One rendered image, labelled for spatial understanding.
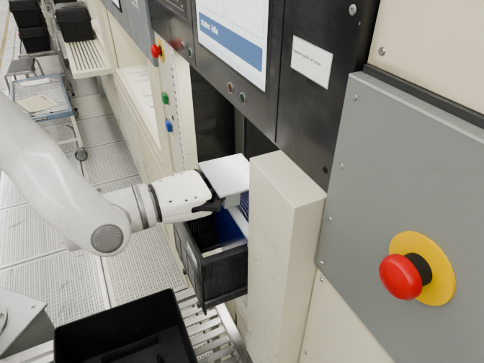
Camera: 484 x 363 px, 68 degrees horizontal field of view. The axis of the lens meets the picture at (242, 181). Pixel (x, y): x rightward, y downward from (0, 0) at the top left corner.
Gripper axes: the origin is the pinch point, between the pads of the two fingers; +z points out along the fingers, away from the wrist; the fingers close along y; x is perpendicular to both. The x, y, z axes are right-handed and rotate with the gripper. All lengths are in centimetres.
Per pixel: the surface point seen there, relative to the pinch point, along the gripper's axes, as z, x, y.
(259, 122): 1.8, 17.1, 8.5
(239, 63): 1.7, 24.3, 1.2
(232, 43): 1.7, 26.6, -1.5
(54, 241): -62, -125, -141
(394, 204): 1.1, 22.2, 36.3
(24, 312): -53, -49, -27
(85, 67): -15, -45, -220
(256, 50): 1.7, 27.8, 6.8
